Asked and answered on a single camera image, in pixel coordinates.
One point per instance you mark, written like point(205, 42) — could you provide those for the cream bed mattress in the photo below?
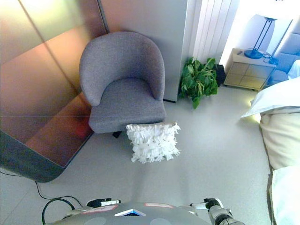
point(283, 140)

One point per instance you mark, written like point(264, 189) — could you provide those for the grey fabric armchair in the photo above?
point(126, 93)

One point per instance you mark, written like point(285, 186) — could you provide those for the white fringed pillow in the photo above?
point(153, 143)

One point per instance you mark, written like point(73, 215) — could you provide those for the black plant pot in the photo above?
point(220, 75)

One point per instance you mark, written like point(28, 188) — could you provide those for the green leafy houseplant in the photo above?
point(199, 79)

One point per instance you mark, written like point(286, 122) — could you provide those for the white pleated curtain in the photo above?
point(211, 30)

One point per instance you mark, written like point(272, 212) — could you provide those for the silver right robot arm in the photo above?
point(218, 211)

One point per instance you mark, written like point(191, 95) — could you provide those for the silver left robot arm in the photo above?
point(100, 203)

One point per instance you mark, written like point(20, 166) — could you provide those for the padded grey headboard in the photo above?
point(287, 47)

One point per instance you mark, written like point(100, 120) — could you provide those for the beige nightstand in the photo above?
point(248, 72)

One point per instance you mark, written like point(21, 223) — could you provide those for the grey robot torso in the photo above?
point(133, 214)

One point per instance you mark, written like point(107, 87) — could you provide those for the dark wooden table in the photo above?
point(42, 93)

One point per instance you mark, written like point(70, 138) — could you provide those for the blue table lamp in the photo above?
point(257, 42)

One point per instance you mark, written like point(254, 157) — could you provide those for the white bed blanket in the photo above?
point(287, 197)

